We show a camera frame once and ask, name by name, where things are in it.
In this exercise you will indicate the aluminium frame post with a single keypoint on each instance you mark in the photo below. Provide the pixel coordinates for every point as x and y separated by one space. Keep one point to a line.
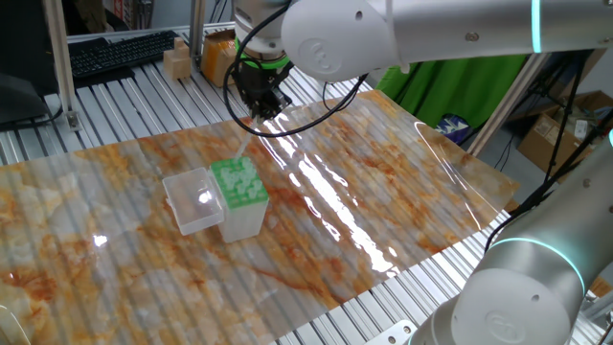
510 98
197 29

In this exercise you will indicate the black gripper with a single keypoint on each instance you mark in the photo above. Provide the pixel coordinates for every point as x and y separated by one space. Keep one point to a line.
258 79

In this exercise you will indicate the green cloth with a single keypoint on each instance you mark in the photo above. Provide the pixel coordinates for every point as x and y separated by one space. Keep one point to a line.
455 88

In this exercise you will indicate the green-topped pipette tip box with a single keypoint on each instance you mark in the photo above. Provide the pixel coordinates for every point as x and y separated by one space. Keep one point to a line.
239 215

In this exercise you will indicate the orange marble pattern mat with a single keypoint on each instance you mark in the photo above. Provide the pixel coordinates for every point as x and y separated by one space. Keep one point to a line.
335 215

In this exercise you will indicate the black monitor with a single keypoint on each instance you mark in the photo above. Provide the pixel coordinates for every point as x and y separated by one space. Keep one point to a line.
24 48

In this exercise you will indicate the wooden block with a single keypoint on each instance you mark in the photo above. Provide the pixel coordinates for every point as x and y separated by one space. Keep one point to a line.
177 64

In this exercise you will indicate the black keyboard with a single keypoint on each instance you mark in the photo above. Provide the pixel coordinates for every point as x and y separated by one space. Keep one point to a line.
120 52

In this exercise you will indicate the blue white patterned bag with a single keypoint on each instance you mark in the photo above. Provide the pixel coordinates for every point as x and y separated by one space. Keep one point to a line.
452 128

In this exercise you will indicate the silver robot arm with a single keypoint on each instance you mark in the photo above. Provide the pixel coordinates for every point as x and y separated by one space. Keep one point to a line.
431 29

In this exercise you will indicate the aluminium post with bracket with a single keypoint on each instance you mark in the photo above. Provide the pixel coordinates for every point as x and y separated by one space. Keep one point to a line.
60 57

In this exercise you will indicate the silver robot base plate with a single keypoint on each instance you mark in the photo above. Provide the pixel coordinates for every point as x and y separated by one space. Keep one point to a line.
392 335

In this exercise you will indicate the taped cardboard box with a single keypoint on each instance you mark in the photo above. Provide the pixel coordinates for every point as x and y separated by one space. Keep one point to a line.
218 60

